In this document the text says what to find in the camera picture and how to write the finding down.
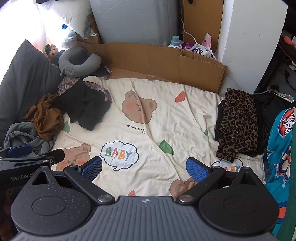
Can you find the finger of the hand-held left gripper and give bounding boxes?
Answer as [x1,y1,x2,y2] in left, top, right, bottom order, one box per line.
[35,149,65,165]
[0,144,33,159]

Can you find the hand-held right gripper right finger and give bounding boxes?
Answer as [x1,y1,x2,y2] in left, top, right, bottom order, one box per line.
[177,157,266,204]

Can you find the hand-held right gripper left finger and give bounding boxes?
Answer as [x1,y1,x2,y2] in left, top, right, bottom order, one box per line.
[31,156,115,204]

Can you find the black smocked-waist garment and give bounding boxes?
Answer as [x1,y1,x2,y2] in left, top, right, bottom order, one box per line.
[55,77,112,131]

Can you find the grey-green garment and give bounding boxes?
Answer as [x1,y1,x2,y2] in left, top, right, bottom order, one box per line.
[3,122,58,156]

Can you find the brown garment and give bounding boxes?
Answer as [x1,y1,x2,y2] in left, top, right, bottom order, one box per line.
[25,93,66,141]

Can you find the cream bear-print bed sheet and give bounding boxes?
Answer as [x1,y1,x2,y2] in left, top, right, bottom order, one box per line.
[50,75,266,197]

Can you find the leopard print garment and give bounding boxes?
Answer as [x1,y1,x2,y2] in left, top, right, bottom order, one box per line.
[216,88,258,163]

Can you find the dark grey pillow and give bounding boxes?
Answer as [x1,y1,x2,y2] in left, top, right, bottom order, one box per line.
[0,39,64,144]

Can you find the teal cartoon print cloth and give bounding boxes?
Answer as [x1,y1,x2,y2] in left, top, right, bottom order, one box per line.
[264,108,296,237]

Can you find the black cloth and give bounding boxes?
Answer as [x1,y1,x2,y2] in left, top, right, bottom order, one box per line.
[89,65,111,78]

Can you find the grey neck pillow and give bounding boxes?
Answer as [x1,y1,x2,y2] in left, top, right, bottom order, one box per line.
[58,46,102,77]

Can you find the green cloth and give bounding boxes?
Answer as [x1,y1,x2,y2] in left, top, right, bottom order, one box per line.
[275,195,296,241]

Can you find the brown teddy bear toy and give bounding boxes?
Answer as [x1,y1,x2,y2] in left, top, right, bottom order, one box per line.
[45,44,62,63]

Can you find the folded cardboard sheet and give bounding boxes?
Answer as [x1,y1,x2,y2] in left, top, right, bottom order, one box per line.
[76,35,228,93]

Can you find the pink packet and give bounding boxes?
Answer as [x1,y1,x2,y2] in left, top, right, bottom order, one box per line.
[202,33,213,50]

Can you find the detergent bottle with blue cap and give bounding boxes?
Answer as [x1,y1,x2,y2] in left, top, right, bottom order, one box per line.
[168,35,183,48]

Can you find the white pillow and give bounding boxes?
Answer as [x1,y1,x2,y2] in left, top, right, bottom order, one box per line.
[37,0,93,39]

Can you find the tall cardboard box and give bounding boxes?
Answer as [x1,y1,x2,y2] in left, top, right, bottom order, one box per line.
[183,0,224,52]

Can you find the red plastic item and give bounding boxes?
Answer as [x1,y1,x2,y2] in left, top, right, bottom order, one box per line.
[283,36,296,48]

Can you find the grey bag with black handles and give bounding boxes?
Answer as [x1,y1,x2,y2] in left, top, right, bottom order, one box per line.
[264,60,296,93]

